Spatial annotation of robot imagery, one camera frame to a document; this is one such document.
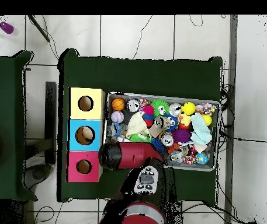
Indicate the dark green tablecloth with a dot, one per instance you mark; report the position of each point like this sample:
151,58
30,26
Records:
147,74
4,116

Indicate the small green fuzzy eyed ball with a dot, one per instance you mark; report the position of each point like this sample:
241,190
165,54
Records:
159,107

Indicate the light blue cloth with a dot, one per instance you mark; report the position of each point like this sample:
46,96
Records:
201,130

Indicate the large green fuzzy eyed ball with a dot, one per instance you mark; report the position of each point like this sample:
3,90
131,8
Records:
140,138

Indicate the shallow metal mesh bin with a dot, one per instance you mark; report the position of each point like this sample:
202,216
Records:
119,96

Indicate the black rod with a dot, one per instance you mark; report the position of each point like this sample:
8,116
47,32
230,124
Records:
39,29

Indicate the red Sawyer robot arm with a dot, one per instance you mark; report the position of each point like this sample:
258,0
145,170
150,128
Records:
133,155

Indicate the purple bottle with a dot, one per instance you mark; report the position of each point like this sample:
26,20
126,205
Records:
6,27

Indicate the white toy baseball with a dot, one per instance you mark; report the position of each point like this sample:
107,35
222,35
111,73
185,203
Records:
117,116

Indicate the crushed clear bottle blue label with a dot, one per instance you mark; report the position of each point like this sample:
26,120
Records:
115,129

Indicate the purple spiky ball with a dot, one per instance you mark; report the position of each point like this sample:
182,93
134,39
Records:
181,135

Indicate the blue fuzzy eyed ball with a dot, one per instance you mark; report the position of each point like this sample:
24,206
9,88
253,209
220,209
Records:
174,122

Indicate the yellow smiley ball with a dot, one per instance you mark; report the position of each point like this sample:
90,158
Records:
188,108

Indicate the orange toy basketball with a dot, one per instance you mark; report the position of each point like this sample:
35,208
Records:
118,104

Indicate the wooden box with three holes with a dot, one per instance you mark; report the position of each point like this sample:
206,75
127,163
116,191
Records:
95,112

